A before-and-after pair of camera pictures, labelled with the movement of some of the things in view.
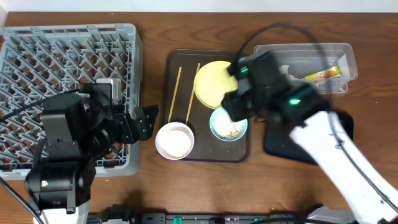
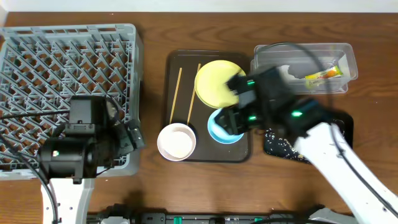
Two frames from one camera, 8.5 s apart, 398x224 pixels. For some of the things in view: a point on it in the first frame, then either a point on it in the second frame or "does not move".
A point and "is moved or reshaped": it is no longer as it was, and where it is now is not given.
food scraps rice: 224,127 is moved or reshaped
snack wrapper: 334,71 does not move
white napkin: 283,70 does not move
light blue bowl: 225,129 does not move
